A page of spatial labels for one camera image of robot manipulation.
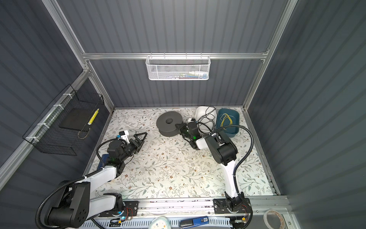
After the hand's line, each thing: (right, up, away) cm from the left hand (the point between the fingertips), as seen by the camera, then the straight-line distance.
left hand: (145, 136), depth 84 cm
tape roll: (+71, -40, -14) cm, 83 cm away
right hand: (+17, +6, +14) cm, 22 cm away
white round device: (+12, -40, -16) cm, 44 cm away
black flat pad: (-35, +11, -7) cm, 37 cm away
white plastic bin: (+36, +17, +30) cm, 50 cm away
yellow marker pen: (-27, +10, -7) cm, 30 cm away
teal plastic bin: (+62, +14, +27) cm, 70 cm away
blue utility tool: (+28, -38, -18) cm, 50 cm away
